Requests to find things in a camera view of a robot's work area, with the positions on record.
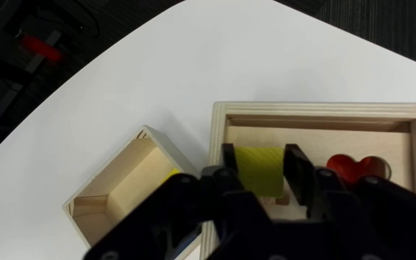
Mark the red heart block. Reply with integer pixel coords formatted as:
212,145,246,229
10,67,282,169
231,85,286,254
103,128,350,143
325,153,393,187

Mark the small yellow block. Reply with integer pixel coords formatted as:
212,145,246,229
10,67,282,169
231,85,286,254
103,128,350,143
162,167,184,183

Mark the wooden shape sorter cube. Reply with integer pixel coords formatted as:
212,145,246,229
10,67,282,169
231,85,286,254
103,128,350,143
199,99,416,260

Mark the yellow square block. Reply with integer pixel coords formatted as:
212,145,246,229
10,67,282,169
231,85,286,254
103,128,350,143
234,145,286,197

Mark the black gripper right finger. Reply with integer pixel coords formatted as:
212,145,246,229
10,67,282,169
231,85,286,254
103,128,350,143
282,143,316,206

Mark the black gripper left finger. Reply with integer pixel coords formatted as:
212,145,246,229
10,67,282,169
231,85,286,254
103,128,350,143
220,141,243,193

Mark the open wooden tray box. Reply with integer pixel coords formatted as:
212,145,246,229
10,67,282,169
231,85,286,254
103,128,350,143
61,124,205,260

